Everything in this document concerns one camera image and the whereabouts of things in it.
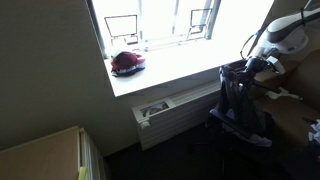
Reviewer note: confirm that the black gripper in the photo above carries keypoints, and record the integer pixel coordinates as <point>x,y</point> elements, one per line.
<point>256,65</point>

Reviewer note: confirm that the black backpack bag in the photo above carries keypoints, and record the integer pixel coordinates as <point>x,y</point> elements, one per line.
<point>241,96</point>

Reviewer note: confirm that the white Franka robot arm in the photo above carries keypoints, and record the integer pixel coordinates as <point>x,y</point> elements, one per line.
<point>286,31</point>

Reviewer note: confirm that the black slatted office chair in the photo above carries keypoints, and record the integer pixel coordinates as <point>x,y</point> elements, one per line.
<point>233,140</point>

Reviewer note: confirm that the small white cloth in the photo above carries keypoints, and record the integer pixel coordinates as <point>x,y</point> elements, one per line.
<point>283,94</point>

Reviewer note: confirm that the tan leather sofa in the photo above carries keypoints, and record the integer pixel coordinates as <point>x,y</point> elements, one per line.
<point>293,110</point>

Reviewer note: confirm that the light blue crumpled cloth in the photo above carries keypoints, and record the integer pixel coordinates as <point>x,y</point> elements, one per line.
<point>261,138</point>

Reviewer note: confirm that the large white crumpled cloth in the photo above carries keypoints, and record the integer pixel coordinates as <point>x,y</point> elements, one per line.
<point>315,131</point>

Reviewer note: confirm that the dark folded cloth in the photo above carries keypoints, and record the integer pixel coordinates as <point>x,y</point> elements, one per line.
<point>130,71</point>

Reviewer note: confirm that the red and white cap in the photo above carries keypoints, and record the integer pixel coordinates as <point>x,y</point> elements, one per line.
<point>126,60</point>

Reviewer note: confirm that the yellow sticky note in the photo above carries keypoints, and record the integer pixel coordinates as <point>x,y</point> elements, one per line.
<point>82,173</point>

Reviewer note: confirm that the light wooden cabinet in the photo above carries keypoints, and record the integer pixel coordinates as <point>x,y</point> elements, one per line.
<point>40,156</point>

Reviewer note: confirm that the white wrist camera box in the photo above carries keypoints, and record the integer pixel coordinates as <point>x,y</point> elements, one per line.
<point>276,65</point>

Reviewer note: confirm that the white wall radiator unit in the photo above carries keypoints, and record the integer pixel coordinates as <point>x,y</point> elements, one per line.
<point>176,113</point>

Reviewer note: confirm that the dark window frame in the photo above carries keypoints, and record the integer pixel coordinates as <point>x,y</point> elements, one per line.
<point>150,23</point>

